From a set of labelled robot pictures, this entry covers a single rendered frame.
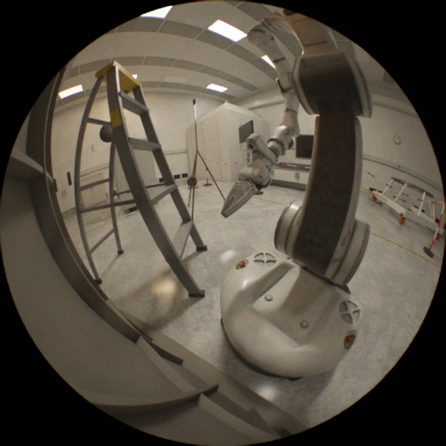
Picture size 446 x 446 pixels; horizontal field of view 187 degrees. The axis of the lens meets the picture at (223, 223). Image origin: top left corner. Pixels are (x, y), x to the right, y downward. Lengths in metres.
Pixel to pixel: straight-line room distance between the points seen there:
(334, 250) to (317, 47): 0.58
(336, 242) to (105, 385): 0.37
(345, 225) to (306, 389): 0.71
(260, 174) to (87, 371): 0.45
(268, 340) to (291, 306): 0.17
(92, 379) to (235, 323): 0.37
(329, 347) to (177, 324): 0.70
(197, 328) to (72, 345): 0.70
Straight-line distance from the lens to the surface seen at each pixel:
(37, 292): 0.16
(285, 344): 0.40
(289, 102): 0.67
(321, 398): 0.85
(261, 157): 0.42
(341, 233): 0.29
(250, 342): 0.41
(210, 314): 0.82
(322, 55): 0.55
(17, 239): 0.16
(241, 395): 0.71
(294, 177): 3.95
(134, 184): 0.64
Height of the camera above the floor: 0.73
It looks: 25 degrees down
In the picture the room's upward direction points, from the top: 4 degrees counter-clockwise
